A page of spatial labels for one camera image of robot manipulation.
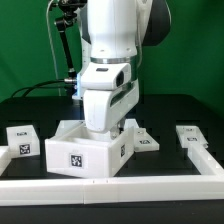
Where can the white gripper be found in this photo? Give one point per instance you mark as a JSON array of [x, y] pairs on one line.
[[109, 95]]

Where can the white cabinet door panel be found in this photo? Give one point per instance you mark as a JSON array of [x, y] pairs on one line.
[[187, 134], [143, 142]]

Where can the white cabinet body box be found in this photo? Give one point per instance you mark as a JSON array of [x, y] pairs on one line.
[[86, 154]]

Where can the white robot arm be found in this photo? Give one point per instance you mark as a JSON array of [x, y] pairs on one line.
[[116, 31]]

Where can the white cabinet top block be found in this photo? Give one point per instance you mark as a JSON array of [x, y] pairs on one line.
[[22, 141]]

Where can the white tag base sheet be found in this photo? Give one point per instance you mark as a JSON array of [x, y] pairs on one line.
[[68, 125]]

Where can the white U-shaped fence frame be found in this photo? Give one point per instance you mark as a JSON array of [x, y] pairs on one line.
[[207, 185]]

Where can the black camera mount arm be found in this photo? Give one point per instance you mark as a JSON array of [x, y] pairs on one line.
[[69, 9]]

